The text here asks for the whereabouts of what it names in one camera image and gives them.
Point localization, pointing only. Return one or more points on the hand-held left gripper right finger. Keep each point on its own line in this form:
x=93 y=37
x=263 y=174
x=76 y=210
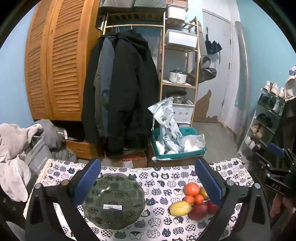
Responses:
x=208 y=183

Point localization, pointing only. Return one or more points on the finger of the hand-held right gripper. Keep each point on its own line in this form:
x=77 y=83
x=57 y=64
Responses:
x=266 y=165
x=276 y=149

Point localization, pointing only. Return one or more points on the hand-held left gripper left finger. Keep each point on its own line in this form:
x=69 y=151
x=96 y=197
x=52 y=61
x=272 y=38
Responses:
x=89 y=180

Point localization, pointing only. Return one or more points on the yellow lemon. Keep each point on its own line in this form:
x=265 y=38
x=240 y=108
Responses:
x=203 y=192

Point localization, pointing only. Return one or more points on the large orange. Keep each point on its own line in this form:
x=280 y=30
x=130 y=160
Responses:
x=191 y=188

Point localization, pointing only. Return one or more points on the small orange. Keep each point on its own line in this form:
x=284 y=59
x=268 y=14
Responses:
x=198 y=198
x=189 y=199

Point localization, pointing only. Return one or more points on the small red apple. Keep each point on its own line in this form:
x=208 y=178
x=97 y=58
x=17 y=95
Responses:
x=213 y=207

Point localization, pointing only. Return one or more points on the large red apple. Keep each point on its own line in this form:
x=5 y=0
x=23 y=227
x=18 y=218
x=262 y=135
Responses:
x=198 y=211

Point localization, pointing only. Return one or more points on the green glass bowl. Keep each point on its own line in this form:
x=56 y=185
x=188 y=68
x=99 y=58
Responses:
x=115 y=197

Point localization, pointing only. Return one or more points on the yellow-green pear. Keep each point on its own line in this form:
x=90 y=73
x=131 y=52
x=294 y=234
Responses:
x=180 y=208

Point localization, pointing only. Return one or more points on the person's right hand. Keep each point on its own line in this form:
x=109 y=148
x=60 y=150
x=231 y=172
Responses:
x=276 y=206

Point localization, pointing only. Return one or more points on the dark hanging garment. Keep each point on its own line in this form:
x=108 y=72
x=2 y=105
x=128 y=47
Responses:
x=289 y=125

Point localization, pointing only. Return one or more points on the metal shoe rack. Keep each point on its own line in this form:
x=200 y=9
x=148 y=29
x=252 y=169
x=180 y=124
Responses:
x=256 y=129

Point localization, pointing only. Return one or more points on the teal plastic crate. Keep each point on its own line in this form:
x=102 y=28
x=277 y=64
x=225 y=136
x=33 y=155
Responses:
x=196 y=155

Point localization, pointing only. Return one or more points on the wooden drawer box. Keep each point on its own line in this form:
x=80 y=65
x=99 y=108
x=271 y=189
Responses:
x=81 y=149

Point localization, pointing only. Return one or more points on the group of shoes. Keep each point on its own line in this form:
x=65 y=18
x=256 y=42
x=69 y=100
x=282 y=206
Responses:
x=261 y=118

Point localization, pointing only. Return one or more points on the brown cardboard box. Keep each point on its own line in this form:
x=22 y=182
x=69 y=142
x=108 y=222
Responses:
x=180 y=161

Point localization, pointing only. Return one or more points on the clear plastic bag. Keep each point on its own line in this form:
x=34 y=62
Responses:
x=193 y=142

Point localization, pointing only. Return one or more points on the cat print tablecloth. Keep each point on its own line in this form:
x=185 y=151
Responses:
x=161 y=185

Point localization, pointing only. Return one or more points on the cardboard box with red label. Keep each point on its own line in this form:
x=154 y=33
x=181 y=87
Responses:
x=134 y=160

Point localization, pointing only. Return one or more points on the grey tote bag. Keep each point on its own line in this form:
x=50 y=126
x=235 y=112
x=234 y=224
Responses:
x=38 y=155

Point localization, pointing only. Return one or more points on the lace-trimmed cloth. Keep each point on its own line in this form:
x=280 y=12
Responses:
x=291 y=88

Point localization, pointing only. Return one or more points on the white patterned storage box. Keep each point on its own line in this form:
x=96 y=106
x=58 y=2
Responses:
x=183 y=112

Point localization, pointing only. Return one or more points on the printed white plastic bag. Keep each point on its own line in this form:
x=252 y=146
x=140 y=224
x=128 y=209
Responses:
x=165 y=120

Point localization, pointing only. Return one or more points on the black jacket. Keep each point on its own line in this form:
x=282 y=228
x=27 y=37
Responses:
x=90 y=104

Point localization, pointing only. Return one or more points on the light grey fleece garment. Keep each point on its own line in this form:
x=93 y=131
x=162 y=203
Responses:
x=11 y=150

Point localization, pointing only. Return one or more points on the grey metal pole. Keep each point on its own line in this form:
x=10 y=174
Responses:
x=241 y=69

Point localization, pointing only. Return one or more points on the steel pot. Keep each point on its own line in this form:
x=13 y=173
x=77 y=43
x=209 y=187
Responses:
x=176 y=95

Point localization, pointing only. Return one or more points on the long black coat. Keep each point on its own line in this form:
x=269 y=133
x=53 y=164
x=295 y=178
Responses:
x=131 y=92

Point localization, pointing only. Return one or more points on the grey door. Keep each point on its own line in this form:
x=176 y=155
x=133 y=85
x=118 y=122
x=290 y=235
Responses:
x=217 y=69

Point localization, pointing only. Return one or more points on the olive hanging bag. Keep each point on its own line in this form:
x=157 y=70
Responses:
x=207 y=71

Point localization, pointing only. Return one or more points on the white cooking pot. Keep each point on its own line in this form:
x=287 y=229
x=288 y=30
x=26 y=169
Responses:
x=177 y=77

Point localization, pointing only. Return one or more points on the wooden louvered wardrobe door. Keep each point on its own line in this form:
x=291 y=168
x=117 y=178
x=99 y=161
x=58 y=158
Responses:
x=38 y=69
x=69 y=69

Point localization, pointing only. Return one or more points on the dark folded umbrella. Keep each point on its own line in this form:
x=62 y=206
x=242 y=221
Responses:
x=214 y=47

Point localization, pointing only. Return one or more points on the wooden shelf rack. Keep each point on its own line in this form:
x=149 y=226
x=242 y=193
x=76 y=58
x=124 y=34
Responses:
x=163 y=69

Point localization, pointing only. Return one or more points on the wide white storage bin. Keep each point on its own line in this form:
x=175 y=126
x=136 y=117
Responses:
x=182 y=39

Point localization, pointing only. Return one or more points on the small white storage bin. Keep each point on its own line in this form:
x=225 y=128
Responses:
x=176 y=12

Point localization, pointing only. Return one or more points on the grey fabric storage box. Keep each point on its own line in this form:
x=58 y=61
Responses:
x=116 y=2
x=150 y=2

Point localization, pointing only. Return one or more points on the wooden clothes rail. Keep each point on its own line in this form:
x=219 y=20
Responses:
x=138 y=26

